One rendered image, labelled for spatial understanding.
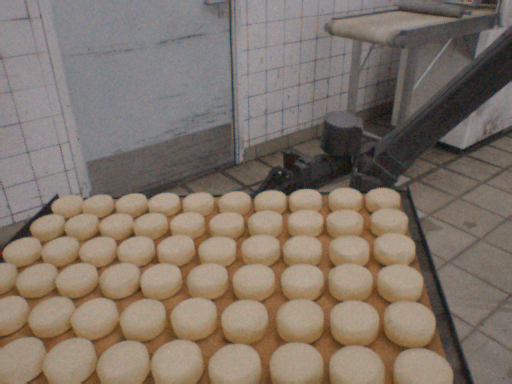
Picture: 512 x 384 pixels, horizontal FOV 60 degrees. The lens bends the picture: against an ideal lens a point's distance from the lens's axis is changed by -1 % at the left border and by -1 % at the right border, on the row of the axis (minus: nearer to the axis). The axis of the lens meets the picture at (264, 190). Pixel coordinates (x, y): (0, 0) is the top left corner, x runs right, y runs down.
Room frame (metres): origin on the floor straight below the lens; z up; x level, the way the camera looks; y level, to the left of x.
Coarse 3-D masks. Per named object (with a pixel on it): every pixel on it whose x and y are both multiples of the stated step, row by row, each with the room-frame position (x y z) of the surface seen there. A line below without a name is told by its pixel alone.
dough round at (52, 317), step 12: (48, 300) 0.40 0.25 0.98; (60, 300) 0.39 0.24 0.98; (36, 312) 0.38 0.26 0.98; (48, 312) 0.38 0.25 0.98; (60, 312) 0.37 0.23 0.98; (72, 312) 0.38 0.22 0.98; (36, 324) 0.36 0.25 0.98; (48, 324) 0.36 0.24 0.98; (60, 324) 0.36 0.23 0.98; (48, 336) 0.35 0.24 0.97
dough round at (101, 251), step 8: (96, 240) 0.52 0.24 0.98; (104, 240) 0.51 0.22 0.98; (112, 240) 0.51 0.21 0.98; (88, 248) 0.50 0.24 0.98; (96, 248) 0.50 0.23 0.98; (104, 248) 0.49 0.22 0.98; (112, 248) 0.50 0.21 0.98; (80, 256) 0.49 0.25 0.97; (88, 256) 0.48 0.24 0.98; (96, 256) 0.48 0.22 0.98; (104, 256) 0.48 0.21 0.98; (112, 256) 0.49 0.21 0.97; (96, 264) 0.48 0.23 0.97; (104, 264) 0.48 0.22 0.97
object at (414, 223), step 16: (320, 192) 0.63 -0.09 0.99; (400, 192) 0.62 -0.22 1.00; (48, 208) 0.65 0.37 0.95; (416, 224) 0.53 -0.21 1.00; (16, 240) 0.56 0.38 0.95; (416, 240) 0.49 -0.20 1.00; (0, 256) 0.52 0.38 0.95; (416, 256) 0.45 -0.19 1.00; (432, 272) 0.42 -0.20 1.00; (432, 288) 0.39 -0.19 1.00; (432, 304) 0.37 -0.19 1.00; (448, 320) 0.34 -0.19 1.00; (448, 336) 0.32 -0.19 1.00; (448, 352) 0.30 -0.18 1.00; (464, 368) 0.28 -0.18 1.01
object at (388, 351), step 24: (288, 216) 0.57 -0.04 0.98; (120, 240) 0.54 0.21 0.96; (240, 240) 0.52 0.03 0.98; (72, 264) 0.49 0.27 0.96; (192, 264) 0.47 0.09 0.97; (240, 264) 0.46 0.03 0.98; (408, 264) 0.44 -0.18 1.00; (96, 288) 0.44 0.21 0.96; (120, 312) 0.39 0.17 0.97; (168, 312) 0.38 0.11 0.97; (384, 312) 0.36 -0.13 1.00; (432, 312) 0.36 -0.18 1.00; (0, 336) 0.36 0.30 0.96; (24, 336) 0.36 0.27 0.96; (72, 336) 0.36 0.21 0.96; (120, 336) 0.35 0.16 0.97; (168, 336) 0.35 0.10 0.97; (216, 336) 0.34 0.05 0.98; (264, 336) 0.34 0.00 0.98; (384, 336) 0.33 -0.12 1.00; (264, 360) 0.31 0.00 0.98; (384, 360) 0.30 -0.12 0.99
